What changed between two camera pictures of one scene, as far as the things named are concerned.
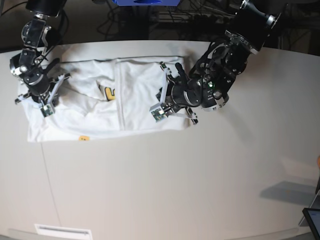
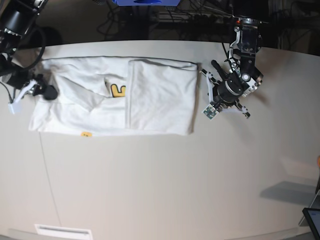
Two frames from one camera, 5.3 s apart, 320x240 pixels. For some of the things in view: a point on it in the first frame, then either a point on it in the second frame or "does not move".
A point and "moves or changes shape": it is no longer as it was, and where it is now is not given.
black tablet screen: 313,216 does not move
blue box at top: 146,2 does not move
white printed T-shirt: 105,98 moves or changes shape
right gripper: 178,94 to 232,105
